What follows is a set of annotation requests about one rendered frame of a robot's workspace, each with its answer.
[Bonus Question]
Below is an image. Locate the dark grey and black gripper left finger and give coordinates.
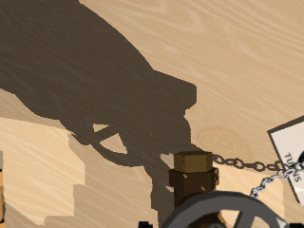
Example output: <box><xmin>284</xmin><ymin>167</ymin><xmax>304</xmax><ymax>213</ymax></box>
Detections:
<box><xmin>138</xmin><ymin>221</ymin><xmax>153</xmax><ymax>228</ymax></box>

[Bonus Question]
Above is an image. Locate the white square tag on silver chain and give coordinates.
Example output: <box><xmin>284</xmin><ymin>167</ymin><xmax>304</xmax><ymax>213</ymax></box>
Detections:
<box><xmin>249</xmin><ymin>121</ymin><xmax>304</xmax><ymax>206</ymax></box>

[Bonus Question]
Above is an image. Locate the grey t-shaped pipe manifold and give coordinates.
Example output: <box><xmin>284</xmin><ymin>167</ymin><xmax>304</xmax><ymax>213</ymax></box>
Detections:
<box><xmin>161</xmin><ymin>151</ymin><xmax>291</xmax><ymax>228</ymax></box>

